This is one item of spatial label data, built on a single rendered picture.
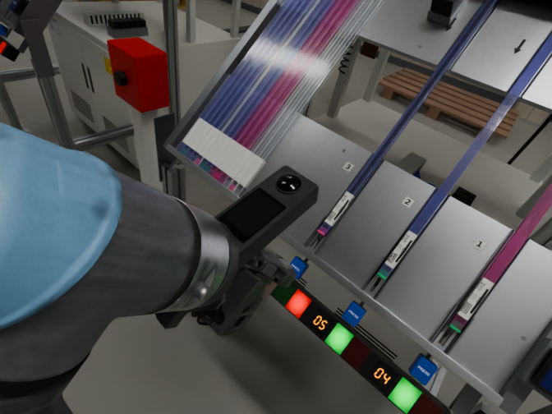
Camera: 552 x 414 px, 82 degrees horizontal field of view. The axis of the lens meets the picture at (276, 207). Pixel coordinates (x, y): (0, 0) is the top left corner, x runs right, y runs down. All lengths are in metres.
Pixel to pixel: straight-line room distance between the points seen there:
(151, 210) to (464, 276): 0.44
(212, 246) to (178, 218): 0.04
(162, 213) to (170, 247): 0.02
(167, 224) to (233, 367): 1.03
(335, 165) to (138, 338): 0.92
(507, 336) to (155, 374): 0.96
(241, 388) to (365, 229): 0.78
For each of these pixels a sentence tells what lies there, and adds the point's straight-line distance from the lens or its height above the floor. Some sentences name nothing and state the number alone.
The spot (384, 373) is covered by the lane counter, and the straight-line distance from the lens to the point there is 0.53.
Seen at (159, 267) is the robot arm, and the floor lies 0.97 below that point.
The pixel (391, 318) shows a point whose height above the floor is 0.73.
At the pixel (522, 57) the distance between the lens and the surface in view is 0.65.
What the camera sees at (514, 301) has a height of 0.79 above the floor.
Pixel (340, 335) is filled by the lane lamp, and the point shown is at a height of 0.66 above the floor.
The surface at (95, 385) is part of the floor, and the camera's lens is 1.21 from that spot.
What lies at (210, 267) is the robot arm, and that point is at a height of 0.94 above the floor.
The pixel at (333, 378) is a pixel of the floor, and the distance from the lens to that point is 1.24.
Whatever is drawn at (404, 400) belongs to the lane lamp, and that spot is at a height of 0.65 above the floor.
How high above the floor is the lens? 1.10
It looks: 42 degrees down
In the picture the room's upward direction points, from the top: 13 degrees clockwise
